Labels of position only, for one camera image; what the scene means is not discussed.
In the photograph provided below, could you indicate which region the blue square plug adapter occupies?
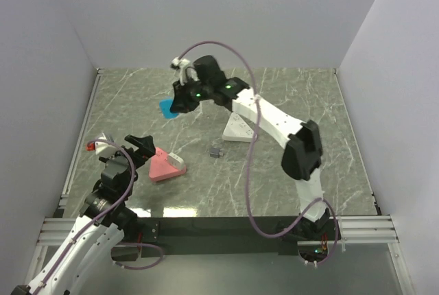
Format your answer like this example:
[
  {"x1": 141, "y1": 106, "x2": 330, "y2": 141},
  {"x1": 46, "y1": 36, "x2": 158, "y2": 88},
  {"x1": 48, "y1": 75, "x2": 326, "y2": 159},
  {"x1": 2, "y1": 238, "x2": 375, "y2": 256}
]
[{"x1": 159, "y1": 98, "x2": 179, "y2": 119}]

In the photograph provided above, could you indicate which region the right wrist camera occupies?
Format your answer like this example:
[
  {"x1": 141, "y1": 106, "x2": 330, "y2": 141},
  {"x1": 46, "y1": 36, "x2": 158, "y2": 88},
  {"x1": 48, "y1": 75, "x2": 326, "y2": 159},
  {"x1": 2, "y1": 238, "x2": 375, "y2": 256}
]
[{"x1": 171, "y1": 57, "x2": 198, "y2": 86}]

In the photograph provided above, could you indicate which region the black base beam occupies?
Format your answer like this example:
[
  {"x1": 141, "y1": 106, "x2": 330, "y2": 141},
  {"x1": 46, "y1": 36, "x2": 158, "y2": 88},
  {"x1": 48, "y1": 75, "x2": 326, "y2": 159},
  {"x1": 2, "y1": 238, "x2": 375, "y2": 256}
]
[{"x1": 138, "y1": 217, "x2": 306, "y2": 255}]

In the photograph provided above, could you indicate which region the pink triangular power strip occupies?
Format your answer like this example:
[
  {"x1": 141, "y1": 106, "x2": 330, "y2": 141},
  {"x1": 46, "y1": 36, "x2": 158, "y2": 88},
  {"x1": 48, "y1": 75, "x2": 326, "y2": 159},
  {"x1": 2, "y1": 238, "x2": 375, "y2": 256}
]
[{"x1": 149, "y1": 147, "x2": 187, "y2": 182}]

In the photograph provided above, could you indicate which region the white square plug adapter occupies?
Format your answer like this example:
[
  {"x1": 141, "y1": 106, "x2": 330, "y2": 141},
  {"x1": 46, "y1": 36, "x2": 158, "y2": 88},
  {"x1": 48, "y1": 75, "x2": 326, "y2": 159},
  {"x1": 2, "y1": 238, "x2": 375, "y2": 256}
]
[{"x1": 167, "y1": 152, "x2": 186, "y2": 171}]

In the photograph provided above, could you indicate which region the aluminium rail frame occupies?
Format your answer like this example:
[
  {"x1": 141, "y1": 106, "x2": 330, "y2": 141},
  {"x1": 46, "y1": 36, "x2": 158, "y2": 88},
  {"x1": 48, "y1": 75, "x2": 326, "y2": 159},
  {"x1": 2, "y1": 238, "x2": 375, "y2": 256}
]
[{"x1": 29, "y1": 68, "x2": 102, "y2": 274}]

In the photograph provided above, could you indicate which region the small grey plug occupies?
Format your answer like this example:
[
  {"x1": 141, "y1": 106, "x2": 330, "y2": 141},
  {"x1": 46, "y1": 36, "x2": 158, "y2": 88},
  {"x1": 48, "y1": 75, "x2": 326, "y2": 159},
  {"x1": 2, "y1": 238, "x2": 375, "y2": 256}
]
[{"x1": 209, "y1": 147, "x2": 224, "y2": 158}]

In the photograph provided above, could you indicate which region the white triangular power strip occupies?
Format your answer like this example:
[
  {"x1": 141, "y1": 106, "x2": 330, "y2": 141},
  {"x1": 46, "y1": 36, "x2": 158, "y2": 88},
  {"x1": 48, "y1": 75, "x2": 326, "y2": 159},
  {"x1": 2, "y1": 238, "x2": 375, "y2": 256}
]
[{"x1": 222, "y1": 113, "x2": 254, "y2": 143}]

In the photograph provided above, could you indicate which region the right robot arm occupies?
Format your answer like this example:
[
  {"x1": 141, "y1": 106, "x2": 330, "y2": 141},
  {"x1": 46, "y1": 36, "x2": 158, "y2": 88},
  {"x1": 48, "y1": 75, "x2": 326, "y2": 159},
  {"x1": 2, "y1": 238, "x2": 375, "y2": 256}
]
[{"x1": 170, "y1": 56, "x2": 329, "y2": 239}]

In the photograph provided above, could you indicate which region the purple cable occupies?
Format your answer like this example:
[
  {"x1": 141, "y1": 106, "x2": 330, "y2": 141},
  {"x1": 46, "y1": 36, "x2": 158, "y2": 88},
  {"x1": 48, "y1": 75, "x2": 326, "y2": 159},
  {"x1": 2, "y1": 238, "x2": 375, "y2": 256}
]
[
  {"x1": 178, "y1": 40, "x2": 340, "y2": 268},
  {"x1": 34, "y1": 139, "x2": 165, "y2": 295}
]

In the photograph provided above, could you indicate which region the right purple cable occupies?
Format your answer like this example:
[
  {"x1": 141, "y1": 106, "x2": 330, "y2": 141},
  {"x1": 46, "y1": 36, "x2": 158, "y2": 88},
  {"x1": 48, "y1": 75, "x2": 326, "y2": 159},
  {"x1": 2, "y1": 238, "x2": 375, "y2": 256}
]
[{"x1": 178, "y1": 40, "x2": 340, "y2": 268}]

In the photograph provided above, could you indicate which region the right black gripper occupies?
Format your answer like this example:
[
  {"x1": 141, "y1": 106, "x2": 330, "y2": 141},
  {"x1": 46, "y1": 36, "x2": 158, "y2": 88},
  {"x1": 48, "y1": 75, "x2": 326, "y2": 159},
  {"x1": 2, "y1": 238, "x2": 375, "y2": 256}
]
[{"x1": 169, "y1": 77, "x2": 212, "y2": 115}]

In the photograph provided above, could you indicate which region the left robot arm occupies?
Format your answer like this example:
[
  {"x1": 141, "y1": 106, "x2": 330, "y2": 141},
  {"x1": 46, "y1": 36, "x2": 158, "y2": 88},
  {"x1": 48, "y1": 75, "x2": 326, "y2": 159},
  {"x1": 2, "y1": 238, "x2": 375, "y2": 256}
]
[{"x1": 12, "y1": 135, "x2": 156, "y2": 294}]

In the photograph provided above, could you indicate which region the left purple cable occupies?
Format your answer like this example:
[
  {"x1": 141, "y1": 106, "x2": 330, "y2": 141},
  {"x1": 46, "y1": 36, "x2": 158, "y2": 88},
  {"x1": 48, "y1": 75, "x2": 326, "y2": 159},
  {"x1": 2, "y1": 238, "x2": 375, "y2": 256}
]
[{"x1": 34, "y1": 139, "x2": 165, "y2": 295}]

